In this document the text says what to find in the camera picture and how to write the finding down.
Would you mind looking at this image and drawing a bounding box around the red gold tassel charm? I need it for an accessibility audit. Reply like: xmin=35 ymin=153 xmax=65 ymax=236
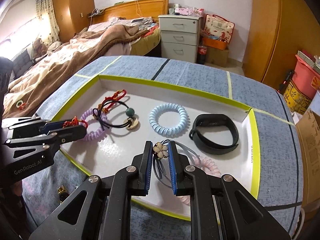
xmin=62 ymin=116 xmax=88 ymax=128

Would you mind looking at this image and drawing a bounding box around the pink spiral hair tie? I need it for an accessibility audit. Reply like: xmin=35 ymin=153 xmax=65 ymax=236
xmin=175 ymin=154 xmax=222 ymax=207

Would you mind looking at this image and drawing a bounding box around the black fitness band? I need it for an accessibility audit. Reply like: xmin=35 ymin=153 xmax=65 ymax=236
xmin=189 ymin=114 xmax=239 ymax=155

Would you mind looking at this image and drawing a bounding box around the grey flower hair tie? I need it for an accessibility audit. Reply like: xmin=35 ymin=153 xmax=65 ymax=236
xmin=152 ymin=139 xmax=202 ymax=188

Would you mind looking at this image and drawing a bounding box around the purple spiral hair tie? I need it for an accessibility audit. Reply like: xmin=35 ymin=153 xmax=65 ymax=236
xmin=80 ymin=108 xmax=109 ymax=142

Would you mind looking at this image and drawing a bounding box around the black bead hair tie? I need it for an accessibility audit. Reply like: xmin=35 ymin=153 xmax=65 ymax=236
xmin=92 ymin=100 xmax=141 ymax=132

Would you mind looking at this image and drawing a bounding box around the red knot charm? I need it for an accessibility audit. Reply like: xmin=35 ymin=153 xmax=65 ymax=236
xmin=98 ymin=89 xmax=127 ymax=114

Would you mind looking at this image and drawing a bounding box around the blue spiral hair tie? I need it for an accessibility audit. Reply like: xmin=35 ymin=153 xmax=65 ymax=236
xmin=149 ymin=102 xmax=189 ymax=138

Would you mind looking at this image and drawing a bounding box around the green cardboard tray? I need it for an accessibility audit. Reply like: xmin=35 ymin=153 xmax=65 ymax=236
xmin=51 ymin=74 xmax=262 ymax=222

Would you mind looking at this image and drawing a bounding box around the brown blanket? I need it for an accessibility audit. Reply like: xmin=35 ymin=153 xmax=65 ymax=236
xmin=2 ymin=25 xmax=148 ymax=118

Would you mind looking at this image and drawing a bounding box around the blue patterned tablecloth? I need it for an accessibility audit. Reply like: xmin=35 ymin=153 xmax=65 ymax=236
xmin=23 ymin=56 xmax=303 ymax=239

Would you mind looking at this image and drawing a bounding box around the patterned curtain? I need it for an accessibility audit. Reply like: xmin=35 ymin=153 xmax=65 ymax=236
xmin=35 ymin=0 xmax=60 ymax=45

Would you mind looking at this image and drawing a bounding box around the cola bottle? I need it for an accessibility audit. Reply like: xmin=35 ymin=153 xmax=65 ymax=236
xmin=196 ymin=46 xmax=207 ymax=64

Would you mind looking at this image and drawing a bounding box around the brown cardboard box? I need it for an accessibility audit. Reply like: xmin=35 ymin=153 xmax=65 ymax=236
xmin=206 ymin=47 xmax=229 ymax=67

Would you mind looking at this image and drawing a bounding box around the wooden corner wardrobe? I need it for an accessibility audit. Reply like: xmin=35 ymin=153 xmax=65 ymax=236
xmin=53 ymin=0 xmax=94 ymax=43

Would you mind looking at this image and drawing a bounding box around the open cardboard box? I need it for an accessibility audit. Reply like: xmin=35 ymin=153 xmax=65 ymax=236
xmin=296 ymin=110 xmax=319 ymax=206

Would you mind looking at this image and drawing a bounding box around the yellow patterned box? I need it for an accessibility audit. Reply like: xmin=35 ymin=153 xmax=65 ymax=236
xmin=283 ymin=80 xmax=311 ymax=115

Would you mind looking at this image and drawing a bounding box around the orange box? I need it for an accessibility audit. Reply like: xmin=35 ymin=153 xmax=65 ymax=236
xmin=202 ymin=37 xmax=228 ymax=50

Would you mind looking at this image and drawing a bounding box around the grey drawer cabinet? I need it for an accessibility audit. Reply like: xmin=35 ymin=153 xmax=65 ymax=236
xmin=158 ymin=15 xmax=201 ymax=63

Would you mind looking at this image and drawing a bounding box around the red patterned gift bag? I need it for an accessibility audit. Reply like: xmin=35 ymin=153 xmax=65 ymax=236
xmin=203 ymin=14 xmax=235 ymax=43

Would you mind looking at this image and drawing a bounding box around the pink plastic bin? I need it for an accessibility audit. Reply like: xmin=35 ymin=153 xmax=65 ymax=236
xmin=292 ymin=55 xmax=319 ymax=99

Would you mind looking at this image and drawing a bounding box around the wooden bed headboard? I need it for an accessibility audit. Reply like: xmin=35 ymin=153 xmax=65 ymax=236
xmin=92 ymin=0 xmax=169 ymax=24

